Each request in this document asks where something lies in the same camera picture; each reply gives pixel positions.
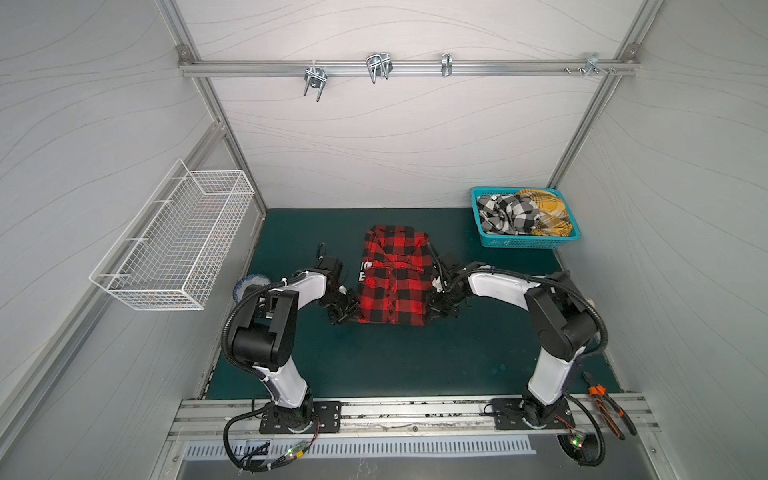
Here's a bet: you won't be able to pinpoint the metal U-bolt clamp left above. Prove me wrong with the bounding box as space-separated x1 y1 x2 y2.
303 66 328 102

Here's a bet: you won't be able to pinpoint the teal plastic basket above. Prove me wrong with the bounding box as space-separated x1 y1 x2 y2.
471 187 581 250

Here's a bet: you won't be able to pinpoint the blue white ceramic bowl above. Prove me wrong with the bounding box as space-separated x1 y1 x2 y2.
233 274 271 303

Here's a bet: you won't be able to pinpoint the metal bracket right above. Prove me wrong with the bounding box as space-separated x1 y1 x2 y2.
564 53 618 78

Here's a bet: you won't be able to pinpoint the black white plaid shirt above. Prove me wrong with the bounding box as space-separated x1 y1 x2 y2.
475 194 541 235

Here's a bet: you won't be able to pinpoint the aluminium crossbar rail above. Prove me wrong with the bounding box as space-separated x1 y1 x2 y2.
179 57 641 78

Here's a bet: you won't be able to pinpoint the metal u-bolt clamp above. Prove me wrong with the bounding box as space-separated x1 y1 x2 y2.
365 52 393 84
303 66 328 102

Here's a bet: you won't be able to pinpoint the red black plaid shirt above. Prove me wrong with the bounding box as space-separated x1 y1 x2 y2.
358 225 435 326

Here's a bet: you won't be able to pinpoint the orange black pliers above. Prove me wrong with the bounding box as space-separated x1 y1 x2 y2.
581 371 638 440

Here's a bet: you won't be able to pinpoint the yellow plaid shirt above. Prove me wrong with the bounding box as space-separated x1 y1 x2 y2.
517 189 574 237

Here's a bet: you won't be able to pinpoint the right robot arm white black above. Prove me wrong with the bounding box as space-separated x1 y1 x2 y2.
426 247 608 429

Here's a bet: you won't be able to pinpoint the white wire basket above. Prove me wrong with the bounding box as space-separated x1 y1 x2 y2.
89 159 254 311

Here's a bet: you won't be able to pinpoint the metal U-bolt clamp middle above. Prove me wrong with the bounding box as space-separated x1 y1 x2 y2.
365 52 393 84

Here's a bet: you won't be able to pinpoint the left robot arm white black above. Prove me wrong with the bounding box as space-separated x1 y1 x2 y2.
220 243 359 433

